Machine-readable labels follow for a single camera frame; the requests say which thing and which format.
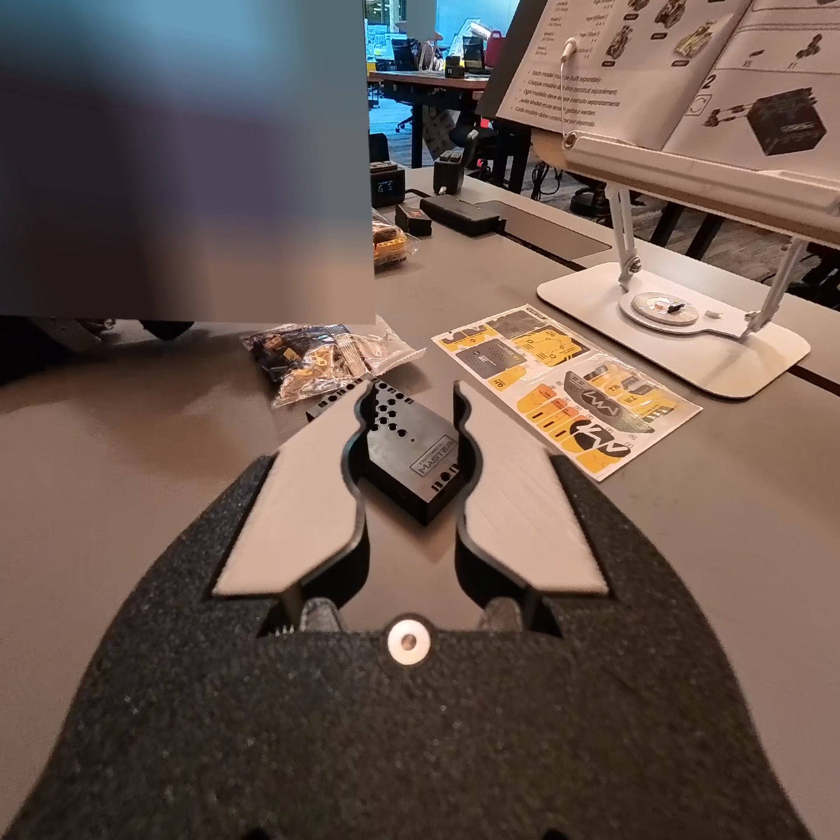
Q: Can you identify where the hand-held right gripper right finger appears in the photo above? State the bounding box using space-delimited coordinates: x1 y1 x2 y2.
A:
451 379 610 631

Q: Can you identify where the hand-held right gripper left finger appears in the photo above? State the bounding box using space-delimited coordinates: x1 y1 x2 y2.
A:
211 379 378 631

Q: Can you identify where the black perforated control box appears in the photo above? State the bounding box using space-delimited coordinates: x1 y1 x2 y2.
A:
305 377 458 527

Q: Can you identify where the yellow and black sticker sheet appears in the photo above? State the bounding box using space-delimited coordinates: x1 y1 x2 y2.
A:
430 303 703 483

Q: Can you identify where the clear bag of small parts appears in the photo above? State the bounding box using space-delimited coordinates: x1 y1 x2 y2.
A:
239 322 427 409

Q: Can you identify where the white metal book stand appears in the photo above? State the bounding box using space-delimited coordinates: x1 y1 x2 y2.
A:
476 0 840 401

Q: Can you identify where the bag of yellow parts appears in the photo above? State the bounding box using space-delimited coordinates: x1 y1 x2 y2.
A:
373 209 421 273

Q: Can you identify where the flat black hub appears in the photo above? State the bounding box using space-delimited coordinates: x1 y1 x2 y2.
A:
419 196 505 236

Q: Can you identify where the black charger with display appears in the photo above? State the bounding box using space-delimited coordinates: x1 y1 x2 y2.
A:
369 159 403 210

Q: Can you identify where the upright black device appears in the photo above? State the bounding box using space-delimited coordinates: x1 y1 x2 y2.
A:
433 150 468 196

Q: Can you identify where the wooden background table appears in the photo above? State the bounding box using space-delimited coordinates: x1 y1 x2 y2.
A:
367 69 532 191

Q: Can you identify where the open instruction booklet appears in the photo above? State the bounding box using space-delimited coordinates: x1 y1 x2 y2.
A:
495 0 840 178

